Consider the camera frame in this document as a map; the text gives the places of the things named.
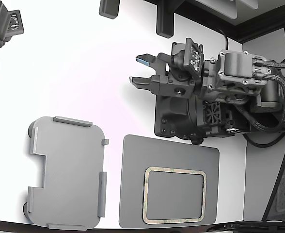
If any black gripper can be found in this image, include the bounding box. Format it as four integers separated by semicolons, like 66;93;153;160
129;42;204;100

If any curved part with adhesive backing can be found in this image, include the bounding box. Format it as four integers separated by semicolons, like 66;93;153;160
142;166;207;224

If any black robot base housing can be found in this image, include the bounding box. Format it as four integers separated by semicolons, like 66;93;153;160
154;94;251;146

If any gray rectangular mat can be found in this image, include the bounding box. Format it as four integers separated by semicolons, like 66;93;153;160
118;134;221;229

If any black diagonal strut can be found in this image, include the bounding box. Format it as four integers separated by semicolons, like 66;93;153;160
262;132;285;221

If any wrist camera with light board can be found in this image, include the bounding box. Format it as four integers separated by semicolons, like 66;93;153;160
169;37;205;80

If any long dark gray post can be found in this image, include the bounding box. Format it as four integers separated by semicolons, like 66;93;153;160
155;0;175;38

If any short dark gray post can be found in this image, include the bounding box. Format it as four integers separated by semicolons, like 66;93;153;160
98;0;121;19

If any thin black cable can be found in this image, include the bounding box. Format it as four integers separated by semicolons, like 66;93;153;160
241;132;285;149
215;26;230;50

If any black enclosure frame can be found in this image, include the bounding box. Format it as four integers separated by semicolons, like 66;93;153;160
142;0;285;46

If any gray frame holder plate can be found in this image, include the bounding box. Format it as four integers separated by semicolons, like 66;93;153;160
23;116;110;231

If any braided gray cable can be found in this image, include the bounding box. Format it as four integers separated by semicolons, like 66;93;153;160
234;71;285;133
253;57;285;71

